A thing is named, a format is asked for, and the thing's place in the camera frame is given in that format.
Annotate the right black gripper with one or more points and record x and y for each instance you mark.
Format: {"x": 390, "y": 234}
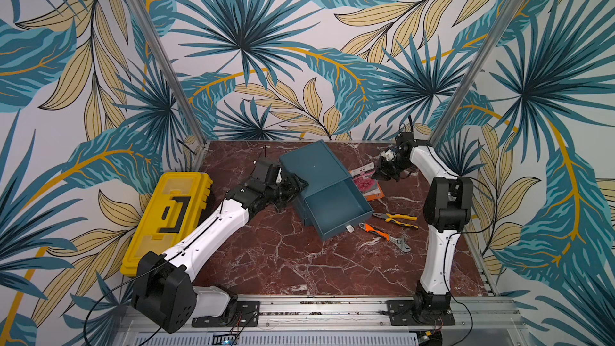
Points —
{"x": 384, "y": 168}

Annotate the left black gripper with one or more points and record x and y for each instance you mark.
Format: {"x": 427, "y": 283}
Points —
{"x": 292, "y": 182}

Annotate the pink flower seed bag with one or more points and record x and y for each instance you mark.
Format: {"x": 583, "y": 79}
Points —
{"x": 362, "y": 178}

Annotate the orange white seed bag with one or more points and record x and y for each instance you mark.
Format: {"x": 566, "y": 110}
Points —
{"x": 375, "y": 192}

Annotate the teal top drawer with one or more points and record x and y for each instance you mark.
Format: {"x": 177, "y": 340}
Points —
{"x": 330, "y": 208}

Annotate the teal drawer cabinet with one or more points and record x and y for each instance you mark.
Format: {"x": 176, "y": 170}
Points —
{"x": 317, "y": 165}

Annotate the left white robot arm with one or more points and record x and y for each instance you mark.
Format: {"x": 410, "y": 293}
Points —
{"x": 163, "y": 288}

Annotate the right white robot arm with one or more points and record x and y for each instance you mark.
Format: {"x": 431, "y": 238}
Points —
{"x": 447, "y": 210}

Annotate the orange adjustable wrench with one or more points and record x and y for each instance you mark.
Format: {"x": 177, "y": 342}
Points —
{"x": 399, "y": 242}

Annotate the yellow plastic toolbox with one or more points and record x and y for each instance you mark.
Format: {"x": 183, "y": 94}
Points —
{"x": 173, "y": 212}

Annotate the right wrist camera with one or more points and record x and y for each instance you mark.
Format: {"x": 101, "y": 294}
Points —
{"x": 391, "y": 156}

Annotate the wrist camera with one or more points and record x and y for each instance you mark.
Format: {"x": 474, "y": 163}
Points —
{"x": 266, "y": 171}
{"x": 391, "y": 156}

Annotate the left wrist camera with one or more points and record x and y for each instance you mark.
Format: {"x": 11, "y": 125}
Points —
{"x": 266, "y": 171}

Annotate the yellow handled pliers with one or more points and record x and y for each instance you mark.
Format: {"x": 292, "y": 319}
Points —
{"x": 398, "y": 219}

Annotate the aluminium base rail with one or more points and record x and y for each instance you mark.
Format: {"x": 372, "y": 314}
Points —
{"x": 342, "y": 320}

